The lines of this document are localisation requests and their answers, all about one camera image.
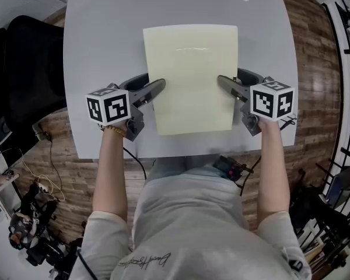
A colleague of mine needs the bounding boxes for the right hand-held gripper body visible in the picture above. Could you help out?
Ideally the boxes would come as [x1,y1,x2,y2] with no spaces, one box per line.
[239,79,296,137]

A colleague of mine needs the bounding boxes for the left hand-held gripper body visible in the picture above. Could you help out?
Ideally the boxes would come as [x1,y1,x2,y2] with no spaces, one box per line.
[85,82,146,142]

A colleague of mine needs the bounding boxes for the person's right forearm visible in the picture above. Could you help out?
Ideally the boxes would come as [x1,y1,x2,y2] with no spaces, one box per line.
[255,118,291,230]

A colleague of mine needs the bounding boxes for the person's left forearm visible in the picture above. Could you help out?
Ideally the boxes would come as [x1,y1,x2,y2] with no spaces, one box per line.
[92,124,129,223]

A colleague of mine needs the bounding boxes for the white long table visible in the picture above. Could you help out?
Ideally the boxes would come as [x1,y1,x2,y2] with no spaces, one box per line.
[63,0,299,160]

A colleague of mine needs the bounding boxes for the black battery pack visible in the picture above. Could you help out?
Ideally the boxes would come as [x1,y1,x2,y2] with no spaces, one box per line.
[212,155,249,183]

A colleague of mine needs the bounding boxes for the black metal railing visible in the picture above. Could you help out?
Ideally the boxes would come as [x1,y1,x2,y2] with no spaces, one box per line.
[316,0,350,274]

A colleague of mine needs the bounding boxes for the black mesh office chair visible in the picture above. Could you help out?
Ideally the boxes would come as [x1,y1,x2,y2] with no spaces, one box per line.
[0,15,68,128]

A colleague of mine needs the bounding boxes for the person's light grey shirt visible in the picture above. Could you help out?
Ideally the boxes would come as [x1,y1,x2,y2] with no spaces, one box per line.
[68,167,313,280]

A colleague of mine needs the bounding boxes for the pile of black equipment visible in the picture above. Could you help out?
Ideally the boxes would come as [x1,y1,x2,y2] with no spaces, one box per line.
[8,182,85,275]

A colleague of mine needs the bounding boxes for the beaded bracelet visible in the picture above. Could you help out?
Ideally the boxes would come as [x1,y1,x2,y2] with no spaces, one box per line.
[103,124,128,137]

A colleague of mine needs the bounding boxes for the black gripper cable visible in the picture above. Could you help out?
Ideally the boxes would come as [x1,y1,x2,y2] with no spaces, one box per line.
[239,155,262,197]
[122,146,148,181]

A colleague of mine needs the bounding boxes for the pale thin cable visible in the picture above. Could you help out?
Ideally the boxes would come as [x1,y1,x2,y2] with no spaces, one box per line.
[17,149,66,202]

